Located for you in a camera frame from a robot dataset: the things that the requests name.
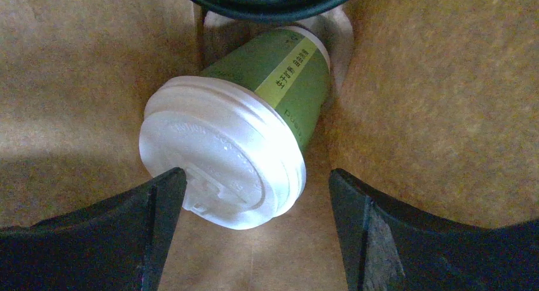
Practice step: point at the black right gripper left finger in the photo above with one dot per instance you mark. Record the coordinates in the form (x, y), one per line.
(120, 243)

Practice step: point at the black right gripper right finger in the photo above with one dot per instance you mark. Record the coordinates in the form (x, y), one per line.
(387, 244)

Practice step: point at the green kraft paper bag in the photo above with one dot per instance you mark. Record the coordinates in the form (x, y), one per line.
(439, 109)

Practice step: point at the green paper coffee cup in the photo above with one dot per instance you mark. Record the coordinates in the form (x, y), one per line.
(288, 68)

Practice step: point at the pulp carrier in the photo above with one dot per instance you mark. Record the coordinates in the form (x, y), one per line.
(221, 35)

